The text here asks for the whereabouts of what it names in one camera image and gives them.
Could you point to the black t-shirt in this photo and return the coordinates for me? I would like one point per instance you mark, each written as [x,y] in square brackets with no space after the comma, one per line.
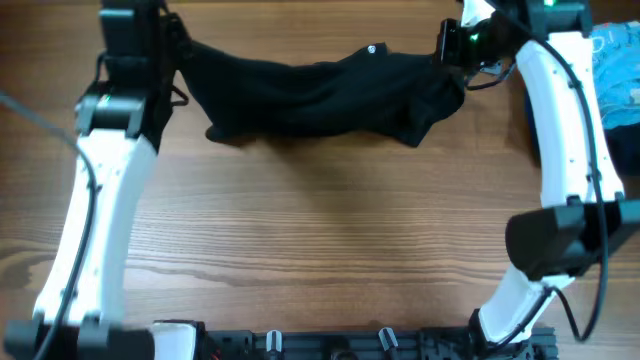
[375,89]

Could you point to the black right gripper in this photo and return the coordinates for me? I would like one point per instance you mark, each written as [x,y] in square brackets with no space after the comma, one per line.
[446,54]

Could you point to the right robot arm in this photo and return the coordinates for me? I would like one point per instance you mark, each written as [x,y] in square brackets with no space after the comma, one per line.
[584,215]

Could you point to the light blue printed shirt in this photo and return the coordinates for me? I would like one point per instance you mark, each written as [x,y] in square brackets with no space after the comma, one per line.
[616,72]

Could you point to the dark navy folded clothes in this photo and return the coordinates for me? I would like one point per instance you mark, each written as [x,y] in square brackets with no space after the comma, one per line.
[622,141]

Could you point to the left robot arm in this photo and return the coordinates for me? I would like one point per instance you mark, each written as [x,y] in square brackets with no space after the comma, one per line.
[119,123]

